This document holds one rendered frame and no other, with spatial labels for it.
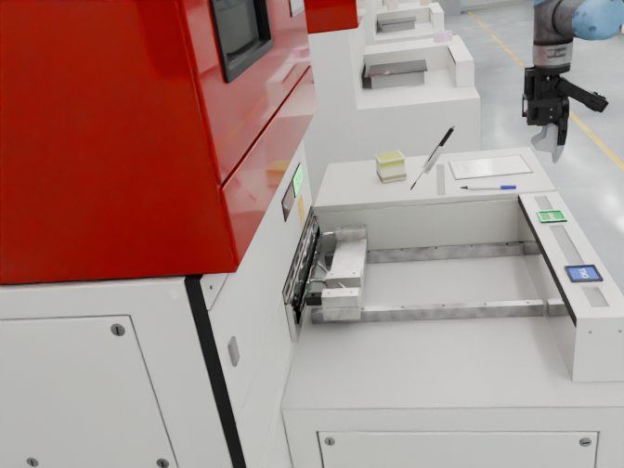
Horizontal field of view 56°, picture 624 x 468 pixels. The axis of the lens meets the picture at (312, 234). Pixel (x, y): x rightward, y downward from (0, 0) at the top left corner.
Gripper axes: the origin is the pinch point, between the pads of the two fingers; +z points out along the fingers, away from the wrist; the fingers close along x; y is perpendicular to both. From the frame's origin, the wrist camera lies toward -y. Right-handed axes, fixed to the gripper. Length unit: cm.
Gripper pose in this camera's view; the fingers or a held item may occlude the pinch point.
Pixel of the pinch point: (558, 156)
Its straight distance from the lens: 139.1
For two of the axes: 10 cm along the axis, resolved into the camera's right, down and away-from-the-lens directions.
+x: -1.3, 4.4, -8.9
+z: 1.3, 8.9, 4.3
